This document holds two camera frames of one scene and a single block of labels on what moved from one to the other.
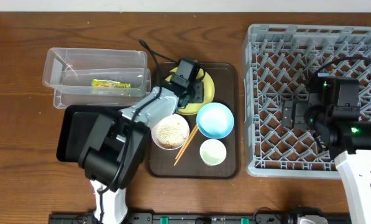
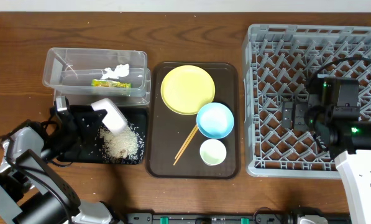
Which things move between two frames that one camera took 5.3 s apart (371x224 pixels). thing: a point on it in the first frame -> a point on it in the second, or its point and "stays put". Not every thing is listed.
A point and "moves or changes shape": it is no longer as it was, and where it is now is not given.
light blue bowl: (215, 121) stays put
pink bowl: (172, 134) -> (114, 119)
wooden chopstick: (184, 145) stays put
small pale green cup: (212, 152) stays put
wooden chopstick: (186, 145) stays put
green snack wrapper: (108, 83) stays put
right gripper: (300, 108) stays put
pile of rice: (171, 135) moves or changes shape
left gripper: (201, 98) -> (86, 134)
